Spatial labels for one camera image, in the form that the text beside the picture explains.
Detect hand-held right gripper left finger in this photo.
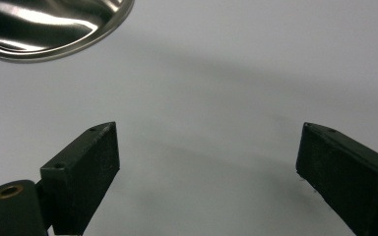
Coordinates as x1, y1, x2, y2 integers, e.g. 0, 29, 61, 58
39, 121, 121, 236

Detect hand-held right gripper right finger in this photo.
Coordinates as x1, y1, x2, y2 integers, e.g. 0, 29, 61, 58
295, 122, 378, 236

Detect stainless steel plate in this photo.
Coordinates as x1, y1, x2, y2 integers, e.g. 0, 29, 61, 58
0, 0, 136, 63

